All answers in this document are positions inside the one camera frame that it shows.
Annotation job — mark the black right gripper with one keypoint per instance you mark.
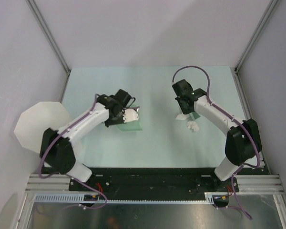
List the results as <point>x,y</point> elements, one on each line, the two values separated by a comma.
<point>184,111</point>

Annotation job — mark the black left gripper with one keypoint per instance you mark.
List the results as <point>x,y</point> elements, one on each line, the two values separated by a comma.
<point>108,122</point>

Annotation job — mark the green hand brush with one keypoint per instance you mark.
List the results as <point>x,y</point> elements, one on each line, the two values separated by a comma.
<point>194,116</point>

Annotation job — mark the green plastic dustpan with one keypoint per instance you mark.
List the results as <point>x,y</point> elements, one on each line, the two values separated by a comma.
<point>132,126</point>

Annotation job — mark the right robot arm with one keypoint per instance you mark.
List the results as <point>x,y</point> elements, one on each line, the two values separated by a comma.
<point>243,140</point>

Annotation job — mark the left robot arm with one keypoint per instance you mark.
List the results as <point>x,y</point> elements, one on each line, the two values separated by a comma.
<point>58,146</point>

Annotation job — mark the crumpled white paper scrap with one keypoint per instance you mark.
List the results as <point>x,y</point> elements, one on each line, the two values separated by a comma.
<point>193,126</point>
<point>182,117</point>

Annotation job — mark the white plastic bin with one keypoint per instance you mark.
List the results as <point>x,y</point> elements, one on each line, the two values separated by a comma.
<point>34,121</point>

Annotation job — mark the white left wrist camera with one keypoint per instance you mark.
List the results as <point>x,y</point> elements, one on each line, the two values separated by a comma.
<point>130,115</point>

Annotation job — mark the aluminium frame rail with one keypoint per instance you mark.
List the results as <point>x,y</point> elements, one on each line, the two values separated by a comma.
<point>259,185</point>

